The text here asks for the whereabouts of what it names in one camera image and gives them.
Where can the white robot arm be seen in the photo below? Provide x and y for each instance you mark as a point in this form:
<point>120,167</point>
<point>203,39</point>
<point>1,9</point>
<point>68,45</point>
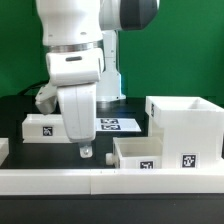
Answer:
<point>73,33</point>

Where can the white left barrier wall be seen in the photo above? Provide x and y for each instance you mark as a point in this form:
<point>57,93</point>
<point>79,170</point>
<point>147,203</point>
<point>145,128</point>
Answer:
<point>4,149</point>

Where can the white front drawer box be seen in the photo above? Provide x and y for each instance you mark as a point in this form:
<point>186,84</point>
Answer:
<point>136,153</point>

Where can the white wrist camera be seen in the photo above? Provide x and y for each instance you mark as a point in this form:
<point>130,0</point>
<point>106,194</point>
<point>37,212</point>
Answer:
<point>46,99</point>

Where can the white drawer box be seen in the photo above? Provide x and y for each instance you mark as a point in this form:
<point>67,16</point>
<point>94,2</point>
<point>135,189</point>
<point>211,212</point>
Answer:
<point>136,153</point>
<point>38,128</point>

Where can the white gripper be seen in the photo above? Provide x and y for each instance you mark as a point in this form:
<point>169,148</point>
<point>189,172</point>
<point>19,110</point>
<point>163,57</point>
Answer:
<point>75,75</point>

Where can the white front barrier wall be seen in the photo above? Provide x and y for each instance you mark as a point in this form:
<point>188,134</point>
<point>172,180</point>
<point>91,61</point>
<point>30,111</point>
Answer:
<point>111,181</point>

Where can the printed marker sheet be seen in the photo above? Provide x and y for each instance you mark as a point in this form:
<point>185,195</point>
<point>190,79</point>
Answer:
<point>117,125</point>

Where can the white drawer cabinet frame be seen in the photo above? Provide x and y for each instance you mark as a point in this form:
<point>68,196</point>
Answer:
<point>191,130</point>

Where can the white barrier wall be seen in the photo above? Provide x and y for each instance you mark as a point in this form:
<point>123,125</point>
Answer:
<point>4,149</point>
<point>111,181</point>

